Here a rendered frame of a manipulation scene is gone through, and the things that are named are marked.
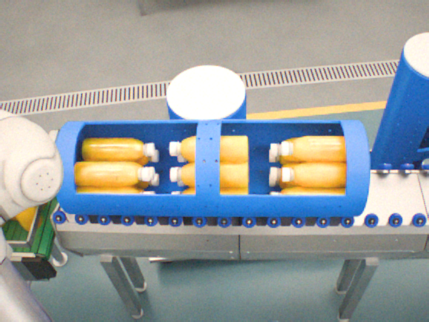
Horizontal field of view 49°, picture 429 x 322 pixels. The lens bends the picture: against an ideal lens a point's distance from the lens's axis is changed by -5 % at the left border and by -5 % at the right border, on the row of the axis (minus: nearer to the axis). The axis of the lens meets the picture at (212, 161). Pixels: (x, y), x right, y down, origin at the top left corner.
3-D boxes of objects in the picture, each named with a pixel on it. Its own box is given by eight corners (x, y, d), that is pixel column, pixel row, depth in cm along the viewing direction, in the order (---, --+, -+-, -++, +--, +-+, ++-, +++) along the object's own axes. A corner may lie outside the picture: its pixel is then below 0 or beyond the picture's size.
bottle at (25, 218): (21, 217, 160) (-4, 183, 144) (40, 209, 161) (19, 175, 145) (24, 234, 156) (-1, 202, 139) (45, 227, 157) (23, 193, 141)
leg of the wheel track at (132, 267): (145, 292, 236) (118, 230, 186) (134, 291, 237) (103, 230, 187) (147, 281, 240) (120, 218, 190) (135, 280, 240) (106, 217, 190)
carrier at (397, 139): (358, 202, 243) (413, 215, 236) (399, 73, 174) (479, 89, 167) (365, 159, 259) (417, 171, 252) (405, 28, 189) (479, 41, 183)
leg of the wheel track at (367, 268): (349, 323, 221) (380, 266, 171) (337, 323, 221) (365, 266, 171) (348, 310, 224) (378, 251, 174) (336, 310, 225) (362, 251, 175)
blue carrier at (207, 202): (358, 236, 140) (377, 167, 121) (69, 232, 147) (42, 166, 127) (345, 169, 161) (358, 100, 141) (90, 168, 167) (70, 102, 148)
